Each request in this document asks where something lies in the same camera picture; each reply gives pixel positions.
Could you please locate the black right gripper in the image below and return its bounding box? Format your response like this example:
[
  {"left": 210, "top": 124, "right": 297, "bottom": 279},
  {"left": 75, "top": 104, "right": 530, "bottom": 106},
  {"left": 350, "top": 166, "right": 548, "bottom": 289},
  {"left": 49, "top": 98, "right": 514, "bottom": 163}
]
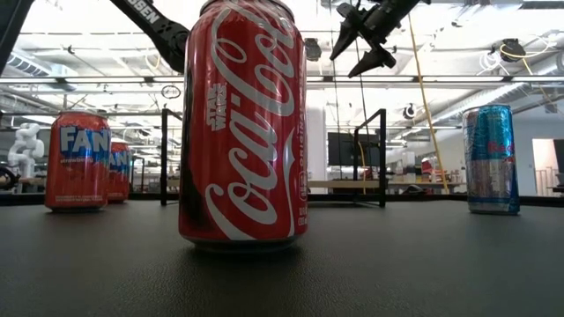
[{"left": 329, "top": 0, "right": 423, "bottom": 79}]

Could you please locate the red Coca-Cola can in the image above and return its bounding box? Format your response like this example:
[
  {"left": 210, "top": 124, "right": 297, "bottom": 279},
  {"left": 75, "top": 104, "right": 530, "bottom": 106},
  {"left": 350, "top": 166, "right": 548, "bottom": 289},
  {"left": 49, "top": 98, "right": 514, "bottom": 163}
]
[{"left": 177, "top": 0, "right": 308, "bottom": 254}]

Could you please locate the blue silver Red Bull can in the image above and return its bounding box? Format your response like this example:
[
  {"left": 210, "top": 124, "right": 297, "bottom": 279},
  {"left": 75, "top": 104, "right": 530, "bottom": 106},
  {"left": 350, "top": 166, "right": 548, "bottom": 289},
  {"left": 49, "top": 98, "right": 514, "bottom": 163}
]
[{"left": 461, "top": 104, "right": 521, "bottom": 216}]

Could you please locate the red Fanta can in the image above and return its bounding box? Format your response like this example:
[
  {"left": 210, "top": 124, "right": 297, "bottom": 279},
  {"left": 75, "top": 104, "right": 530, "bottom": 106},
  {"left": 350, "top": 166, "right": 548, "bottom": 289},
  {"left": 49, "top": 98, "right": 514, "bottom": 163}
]
[
  {"left": 43, "top": 110, "right": 112, "bottom": 212},
  {"left": 108, "top": 141, "right": 132, "bottom": 204}
]

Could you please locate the long ceiling light strip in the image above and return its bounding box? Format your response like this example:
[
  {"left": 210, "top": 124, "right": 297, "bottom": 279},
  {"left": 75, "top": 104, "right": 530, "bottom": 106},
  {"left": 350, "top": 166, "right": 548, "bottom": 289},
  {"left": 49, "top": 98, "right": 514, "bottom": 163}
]
[{"left": 0, "top": 75, "right": 564, "bottom": 85}]

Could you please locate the black monitor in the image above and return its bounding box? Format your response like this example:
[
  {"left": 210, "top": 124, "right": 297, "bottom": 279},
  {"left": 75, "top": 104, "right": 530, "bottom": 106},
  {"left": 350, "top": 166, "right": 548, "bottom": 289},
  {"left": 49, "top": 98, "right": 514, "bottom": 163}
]
[{"left": 326, "top": 131, "right": 382, "bottom": 167}]

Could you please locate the black table mat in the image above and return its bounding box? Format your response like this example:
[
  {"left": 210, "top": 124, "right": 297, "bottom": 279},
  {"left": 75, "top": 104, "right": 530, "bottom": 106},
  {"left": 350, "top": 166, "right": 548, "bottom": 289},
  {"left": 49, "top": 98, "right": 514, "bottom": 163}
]
[{"left": 0, "top": 200, "right": 564, "bottom": 317}]

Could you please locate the yellow power cable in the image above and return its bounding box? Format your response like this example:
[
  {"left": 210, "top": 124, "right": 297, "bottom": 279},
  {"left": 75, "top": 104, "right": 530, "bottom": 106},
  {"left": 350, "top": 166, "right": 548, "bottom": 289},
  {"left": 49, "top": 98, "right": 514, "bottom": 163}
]
[{"left": 405, "top": 12, "right": 450, "bottom": 195}]

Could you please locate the wooden shelf with black frame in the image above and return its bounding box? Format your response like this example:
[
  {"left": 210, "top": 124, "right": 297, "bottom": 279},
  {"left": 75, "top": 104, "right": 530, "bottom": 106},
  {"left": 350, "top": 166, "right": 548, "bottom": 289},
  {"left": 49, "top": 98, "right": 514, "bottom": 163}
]
[{"left": 160, "top": 107, "right": 388, "bottom": 209}]

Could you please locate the silver ventilation duct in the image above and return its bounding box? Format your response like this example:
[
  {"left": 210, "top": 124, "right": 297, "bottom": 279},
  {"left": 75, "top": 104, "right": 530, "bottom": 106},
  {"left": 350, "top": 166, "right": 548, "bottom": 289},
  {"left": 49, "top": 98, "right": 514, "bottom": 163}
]
[
  {"left": 434, "top": 52, "right": 564, "bottom": 124},
  {"left": 0, "top": 48, "right": 78, "bottom": 92}
]

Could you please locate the black curved hose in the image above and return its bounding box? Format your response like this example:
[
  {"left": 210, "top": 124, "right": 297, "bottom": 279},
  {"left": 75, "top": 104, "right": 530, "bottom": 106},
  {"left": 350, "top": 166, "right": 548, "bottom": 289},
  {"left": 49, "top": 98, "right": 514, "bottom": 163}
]
[{"left": 0, "top": 165, "right": 21, "bottom": 193}]

